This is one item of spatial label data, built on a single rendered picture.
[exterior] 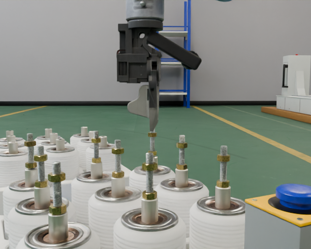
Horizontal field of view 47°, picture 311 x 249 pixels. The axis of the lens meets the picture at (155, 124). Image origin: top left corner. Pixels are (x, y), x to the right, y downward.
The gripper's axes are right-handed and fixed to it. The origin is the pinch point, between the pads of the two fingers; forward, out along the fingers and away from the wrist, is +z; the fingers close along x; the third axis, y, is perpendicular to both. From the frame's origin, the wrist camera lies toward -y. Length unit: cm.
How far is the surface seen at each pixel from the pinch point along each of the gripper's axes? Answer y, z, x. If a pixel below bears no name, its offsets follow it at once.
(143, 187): 2.0, 11.9, 4.5
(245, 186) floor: -33, 35, -76
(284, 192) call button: -14.6, 1.8, 38.5
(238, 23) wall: -115, -122, -635
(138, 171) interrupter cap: 3.2, 9.3, 1.5
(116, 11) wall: 116, -143, -612
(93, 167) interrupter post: 11.2, 7.4, 7.0
